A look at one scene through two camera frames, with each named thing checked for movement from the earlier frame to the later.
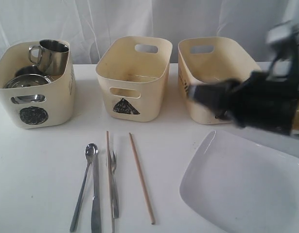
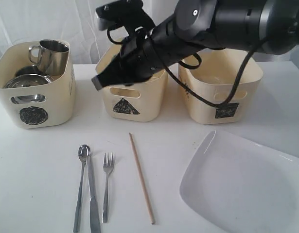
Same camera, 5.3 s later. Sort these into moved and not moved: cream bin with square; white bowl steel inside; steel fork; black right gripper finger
Moved: black right gripper finger; steel fork
Not moved: white bowl steel inside; cream bin with square
